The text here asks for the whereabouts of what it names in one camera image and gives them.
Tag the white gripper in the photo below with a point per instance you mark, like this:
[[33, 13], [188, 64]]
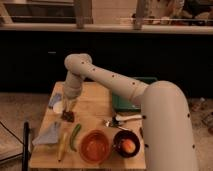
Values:
[[72, 89]]

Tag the dark purple grapes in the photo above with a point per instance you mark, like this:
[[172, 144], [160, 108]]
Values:
[[68, 116]]

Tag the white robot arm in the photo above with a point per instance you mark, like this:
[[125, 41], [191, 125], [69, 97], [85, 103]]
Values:
[[167, 128]]

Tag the white paper cup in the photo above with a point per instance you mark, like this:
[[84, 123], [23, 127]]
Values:
[[58, 107]]

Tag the blue small packet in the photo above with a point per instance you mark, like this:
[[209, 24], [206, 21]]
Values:
[[54, 99]]

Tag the green pepper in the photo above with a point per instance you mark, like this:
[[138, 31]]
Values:
[[73, 136]]

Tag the grey cloth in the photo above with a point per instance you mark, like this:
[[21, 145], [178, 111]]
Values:
[[49, 135]]

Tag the yellow corn cob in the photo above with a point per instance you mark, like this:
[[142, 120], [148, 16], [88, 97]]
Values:
[[62, 145]]

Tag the metal utensil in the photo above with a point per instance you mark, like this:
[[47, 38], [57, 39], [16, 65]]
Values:
[[109, 123]]

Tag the black pole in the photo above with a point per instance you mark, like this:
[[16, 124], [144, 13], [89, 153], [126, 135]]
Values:
[[25, 156]]

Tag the orange plastic bowl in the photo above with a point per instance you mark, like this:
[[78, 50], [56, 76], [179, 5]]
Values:
[[95, 147]]

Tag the green tray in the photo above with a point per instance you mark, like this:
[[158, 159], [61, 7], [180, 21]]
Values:
[[120, 104]]

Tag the white spoon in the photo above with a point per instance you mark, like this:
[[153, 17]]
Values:
[[127, 118]]

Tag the black bowl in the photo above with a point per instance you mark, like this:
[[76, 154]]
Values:
[[119, 137]]

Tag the orange fruit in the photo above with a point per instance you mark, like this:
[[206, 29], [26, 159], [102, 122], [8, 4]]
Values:
[[128, 146]]

